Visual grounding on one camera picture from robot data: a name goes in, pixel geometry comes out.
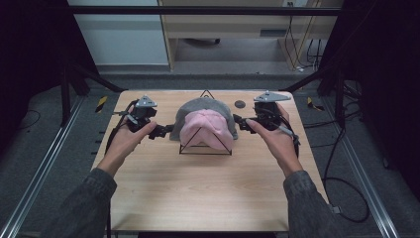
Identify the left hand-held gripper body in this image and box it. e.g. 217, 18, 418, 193
122, 94, 158, 134

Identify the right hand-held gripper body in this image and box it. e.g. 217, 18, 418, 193
253, 90, 293, 132

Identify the pink knit hat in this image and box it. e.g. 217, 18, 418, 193
179, 109, 235, 152

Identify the gray knit hat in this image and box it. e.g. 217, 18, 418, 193
169, 96, 239, 142

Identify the black wire rack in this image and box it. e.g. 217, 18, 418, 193
178, 88, 233, 157

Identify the person's left hand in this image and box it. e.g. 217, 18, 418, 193
96, 120, 158, 179

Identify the person's right hand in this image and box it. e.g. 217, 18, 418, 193
245, 102, 304, 179

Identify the yellow tool right side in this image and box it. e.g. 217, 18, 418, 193
306, 96, 325, 112

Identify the white cabinet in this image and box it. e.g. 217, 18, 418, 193
66, 0, 170, 67

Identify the light wooden desk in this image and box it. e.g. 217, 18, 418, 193
157, 0, 343, 72

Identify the black curtain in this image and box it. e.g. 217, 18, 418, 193
316, 0, 420, 199
0, 0, 100, 160

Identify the left hand-held gripper cable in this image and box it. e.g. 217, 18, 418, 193
104, 98, 140, 238

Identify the hand-held gripper cable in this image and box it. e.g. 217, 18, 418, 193
104, 98, 140, 238
263, 107, 302, 159

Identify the right hand-held gripper cable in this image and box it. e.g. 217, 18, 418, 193
263, 107, 302, 159

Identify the black diagonal frame brace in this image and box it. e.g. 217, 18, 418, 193
70, 63, 129, 93
279, 63, 338, 93

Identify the black frame post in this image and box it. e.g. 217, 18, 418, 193
59, 65, 71, 128
334, 67, 347, 129

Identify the black hanging cable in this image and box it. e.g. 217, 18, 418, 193
284, 1, 300, 68

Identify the yellow cable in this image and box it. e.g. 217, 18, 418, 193
288, 0, 322, 70

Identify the black floor cable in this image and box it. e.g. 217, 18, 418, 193
302, 108, 370, 223

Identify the aluminium floor rail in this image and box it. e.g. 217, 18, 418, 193
0, 96, 85, 238
321, 96, 402, 238

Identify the black horizontal frame bar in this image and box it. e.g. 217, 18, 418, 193
67, 5, 343, 17

